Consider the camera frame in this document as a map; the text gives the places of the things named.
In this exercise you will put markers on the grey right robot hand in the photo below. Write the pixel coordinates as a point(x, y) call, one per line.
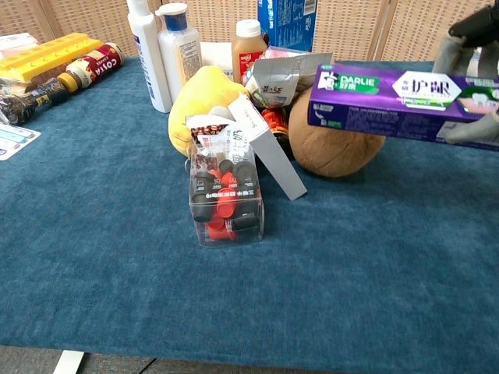
point(452, 56)

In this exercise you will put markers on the purple toothpaste box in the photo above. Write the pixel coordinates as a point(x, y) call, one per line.
point(370, 107)

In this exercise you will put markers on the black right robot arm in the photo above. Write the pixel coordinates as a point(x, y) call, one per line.
point(477, 21)

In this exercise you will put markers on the blue carton box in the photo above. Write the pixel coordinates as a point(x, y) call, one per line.
point(288, 23)

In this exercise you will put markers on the slim white cardboard box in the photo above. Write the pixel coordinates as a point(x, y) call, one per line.
point(277, 159)

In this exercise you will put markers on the plain white box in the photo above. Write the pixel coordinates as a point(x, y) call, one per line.
point(216, 54)

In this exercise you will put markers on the clear box of coffee capsules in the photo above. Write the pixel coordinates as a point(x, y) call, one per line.
point(226, 210)

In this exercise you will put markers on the pink and white box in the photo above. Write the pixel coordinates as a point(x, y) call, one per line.
point(15, 43)

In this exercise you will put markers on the woven folding screen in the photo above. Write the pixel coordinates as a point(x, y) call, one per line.
point(351, 27)

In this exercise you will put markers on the brown plush toy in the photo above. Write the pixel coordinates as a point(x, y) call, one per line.
point(331, 152)

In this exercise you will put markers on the pink packet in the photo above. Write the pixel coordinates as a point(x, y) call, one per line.
point(286, 52)

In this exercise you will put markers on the silver foil packet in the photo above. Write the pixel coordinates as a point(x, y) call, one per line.
point(280, 76)

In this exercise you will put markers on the dark red jar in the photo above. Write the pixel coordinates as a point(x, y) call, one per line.
point(277, 122)

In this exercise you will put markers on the brown milk tea bottle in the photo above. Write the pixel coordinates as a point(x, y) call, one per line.
point(246, 48)

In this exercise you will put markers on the coffee bean print packet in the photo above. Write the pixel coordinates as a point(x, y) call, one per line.
point(238, 146)

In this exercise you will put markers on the yellow plush toy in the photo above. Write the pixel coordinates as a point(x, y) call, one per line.
point(199, 97)

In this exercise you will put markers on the white bottle with blue cap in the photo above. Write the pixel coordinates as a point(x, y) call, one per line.
point(179, 50)

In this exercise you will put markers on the tall white lotion bottle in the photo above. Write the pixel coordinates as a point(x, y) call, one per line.
point(150, 58)

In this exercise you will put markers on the red Costa coffee bottle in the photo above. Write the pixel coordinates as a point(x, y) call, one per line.
point(95, 64)

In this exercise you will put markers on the yellow plastic tray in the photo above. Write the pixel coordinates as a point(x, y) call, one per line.
point(43, 56)

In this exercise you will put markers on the dark patterned bottle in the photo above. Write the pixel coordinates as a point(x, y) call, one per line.
point(29, 103)

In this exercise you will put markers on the white toothbrush blister card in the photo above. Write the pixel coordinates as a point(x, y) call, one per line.
point(13, 140)

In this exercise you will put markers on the white table leg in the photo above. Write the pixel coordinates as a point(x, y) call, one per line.
point(68, 362)

